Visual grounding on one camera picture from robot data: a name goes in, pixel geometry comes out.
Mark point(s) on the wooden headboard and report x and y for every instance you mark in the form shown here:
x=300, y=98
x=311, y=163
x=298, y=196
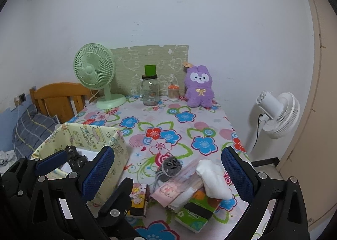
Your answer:
x=60, y=97

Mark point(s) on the brown paper tag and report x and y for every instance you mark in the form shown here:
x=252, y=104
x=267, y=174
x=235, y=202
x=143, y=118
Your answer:
x=187, y=65

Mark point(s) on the white standing fan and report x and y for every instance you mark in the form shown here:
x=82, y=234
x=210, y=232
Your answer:
x=279, y=113

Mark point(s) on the dark cloth bundle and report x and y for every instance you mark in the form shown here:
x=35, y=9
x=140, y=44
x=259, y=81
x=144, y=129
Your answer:
x=75, y=158

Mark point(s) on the grey crumpled cloth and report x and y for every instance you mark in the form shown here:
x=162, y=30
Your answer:
x=5, y=158

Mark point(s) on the green desk fan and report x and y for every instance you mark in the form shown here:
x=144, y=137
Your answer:
x=92, y=68

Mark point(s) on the blue striped pillow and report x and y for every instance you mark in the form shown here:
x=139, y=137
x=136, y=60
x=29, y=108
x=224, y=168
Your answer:
x=31, y=129

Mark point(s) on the green tissue pack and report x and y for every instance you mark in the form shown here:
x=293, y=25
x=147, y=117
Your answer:
x=194, y=213

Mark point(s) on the pink printed pad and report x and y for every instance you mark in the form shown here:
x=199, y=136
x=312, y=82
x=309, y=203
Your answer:
x=168, y=192

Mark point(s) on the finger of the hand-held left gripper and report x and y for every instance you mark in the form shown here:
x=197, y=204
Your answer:
x=118, y=195
x=51, y=162

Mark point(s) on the small jar with orange lid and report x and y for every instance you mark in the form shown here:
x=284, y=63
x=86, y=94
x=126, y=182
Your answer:
x=173, y=93

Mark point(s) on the clear plastic pouch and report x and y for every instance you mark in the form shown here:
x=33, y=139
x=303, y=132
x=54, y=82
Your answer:
x=189, y=174

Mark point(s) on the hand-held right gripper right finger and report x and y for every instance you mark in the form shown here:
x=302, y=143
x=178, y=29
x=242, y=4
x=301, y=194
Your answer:
x=237, y=176

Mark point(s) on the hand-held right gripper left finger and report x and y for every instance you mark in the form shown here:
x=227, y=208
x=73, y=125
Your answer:
x=97, y=174

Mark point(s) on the wall socket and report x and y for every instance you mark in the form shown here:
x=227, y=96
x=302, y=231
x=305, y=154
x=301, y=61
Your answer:
x=22, y=97

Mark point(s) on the small cartoon card box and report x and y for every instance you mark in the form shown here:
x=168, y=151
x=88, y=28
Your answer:
x=138, y=196

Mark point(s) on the purple plush bunny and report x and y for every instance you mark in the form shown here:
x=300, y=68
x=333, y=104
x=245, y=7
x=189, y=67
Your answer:
x=198, y=87

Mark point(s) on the yellow cartoon fabric box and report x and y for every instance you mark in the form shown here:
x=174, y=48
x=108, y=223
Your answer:
x=89, y=134

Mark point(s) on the glass jar with green lid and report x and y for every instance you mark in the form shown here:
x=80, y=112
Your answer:
x=150, y=89

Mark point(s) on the grey roll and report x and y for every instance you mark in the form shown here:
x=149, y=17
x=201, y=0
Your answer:
x=171, y=166

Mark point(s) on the beige door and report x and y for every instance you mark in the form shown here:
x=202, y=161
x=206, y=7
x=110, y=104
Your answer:
x=316, y=97

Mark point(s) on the white cloth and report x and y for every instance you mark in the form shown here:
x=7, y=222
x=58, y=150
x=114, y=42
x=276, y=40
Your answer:
x=213, y=179

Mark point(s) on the green patterned wall mat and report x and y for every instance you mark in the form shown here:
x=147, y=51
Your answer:
x=158, y=55

